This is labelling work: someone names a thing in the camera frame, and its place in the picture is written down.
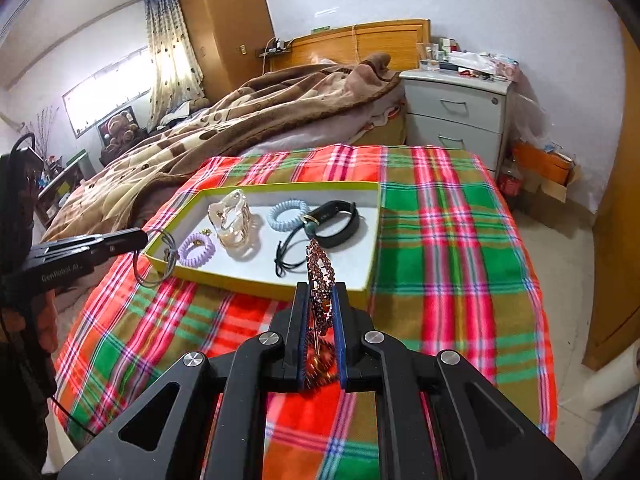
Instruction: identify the tall wooden wardrobe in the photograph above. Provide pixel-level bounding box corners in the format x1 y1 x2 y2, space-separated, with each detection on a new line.
176 0 277 107

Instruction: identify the brown patterned fleece blanket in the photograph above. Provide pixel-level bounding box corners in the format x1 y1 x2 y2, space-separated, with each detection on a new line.
39 51 404 244

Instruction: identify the yellow-green shallow cardboard box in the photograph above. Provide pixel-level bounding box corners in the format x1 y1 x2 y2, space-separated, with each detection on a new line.
143 180 384 296

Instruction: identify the clear acrylic hair claw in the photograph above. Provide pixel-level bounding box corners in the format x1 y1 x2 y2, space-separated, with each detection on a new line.
206 188 264 264

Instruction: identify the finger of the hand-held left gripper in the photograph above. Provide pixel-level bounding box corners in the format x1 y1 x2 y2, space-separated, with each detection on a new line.
29 227 150 262

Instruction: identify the white paper roll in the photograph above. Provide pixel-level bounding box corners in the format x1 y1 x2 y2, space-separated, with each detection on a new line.
569 341 640 412

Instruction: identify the brown beaded chain bracelet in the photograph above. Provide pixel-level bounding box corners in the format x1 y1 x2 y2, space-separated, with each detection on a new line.
299 238 339 392

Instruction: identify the cluttered side desk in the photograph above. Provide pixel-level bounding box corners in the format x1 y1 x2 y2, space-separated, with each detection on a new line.
34 151 94 229

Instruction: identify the wooden bed headboard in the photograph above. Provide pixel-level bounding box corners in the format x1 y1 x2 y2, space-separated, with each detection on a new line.
266 18 433 74

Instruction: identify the lilac spiral hair tie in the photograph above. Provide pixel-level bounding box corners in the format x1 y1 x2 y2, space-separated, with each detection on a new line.
177 233 218 269

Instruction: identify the brown teddy bear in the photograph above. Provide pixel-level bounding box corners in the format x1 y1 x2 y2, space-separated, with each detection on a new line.
97 111 142 162

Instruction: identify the white two-drawer nightstand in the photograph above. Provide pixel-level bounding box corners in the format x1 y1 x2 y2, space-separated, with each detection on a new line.
398 66 514 182

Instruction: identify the silver wire bangle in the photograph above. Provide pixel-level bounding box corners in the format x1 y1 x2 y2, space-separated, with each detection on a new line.
131 229 179 289

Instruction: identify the orange storage box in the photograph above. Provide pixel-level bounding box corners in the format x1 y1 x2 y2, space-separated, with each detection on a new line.
511 141 577 187

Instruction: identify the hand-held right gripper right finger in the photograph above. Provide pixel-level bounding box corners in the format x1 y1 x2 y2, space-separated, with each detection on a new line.
330 281 584 480

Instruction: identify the black smart band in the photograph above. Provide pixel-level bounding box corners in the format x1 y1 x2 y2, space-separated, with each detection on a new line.
299 200 363 241

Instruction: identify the black elastic hair cord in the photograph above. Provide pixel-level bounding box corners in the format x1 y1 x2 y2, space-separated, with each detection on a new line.
273 229 314 278

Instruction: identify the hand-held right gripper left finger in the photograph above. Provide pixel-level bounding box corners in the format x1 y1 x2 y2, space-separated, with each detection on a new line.
59 281 309 480

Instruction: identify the wooden wardrobe door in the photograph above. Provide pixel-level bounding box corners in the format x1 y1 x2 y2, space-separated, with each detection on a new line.
581 14 640 374

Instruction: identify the bright window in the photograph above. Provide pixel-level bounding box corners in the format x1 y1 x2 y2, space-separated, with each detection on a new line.
61 44 154 139

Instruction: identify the spotted cream curtain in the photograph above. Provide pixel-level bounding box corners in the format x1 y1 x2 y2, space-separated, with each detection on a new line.
143 0 207 134

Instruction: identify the pale blue spiral hair tie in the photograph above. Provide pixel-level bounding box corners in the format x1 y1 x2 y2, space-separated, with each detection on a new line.
266 199 311 234

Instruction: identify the red green plaid blanket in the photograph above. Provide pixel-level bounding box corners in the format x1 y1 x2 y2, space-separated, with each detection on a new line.
54 143 557 480

